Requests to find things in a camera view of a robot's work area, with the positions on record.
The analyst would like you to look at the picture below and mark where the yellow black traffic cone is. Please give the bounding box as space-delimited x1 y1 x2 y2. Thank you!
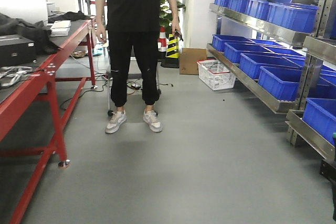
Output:
161 34 180 68

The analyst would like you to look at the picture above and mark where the brown cardboard box on floor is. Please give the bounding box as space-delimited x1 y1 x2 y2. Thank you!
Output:
179 48 207 75

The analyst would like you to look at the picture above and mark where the red white traffic cone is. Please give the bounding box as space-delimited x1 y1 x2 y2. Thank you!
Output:
158 27 167 52

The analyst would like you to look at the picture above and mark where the green potted plant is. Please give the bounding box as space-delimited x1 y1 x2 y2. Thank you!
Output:
159 0 185 31

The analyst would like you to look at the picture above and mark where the person in black t-shirt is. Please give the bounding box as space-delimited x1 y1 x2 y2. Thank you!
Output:
94 0 184 134

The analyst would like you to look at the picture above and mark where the steel shelving rack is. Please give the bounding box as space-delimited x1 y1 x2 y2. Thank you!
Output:
207 0 335 159

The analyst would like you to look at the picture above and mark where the black equipment case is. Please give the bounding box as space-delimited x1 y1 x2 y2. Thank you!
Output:
1 35 37 67

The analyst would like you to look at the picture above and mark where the red frame workbench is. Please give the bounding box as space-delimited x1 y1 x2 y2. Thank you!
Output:
1 19 96 223

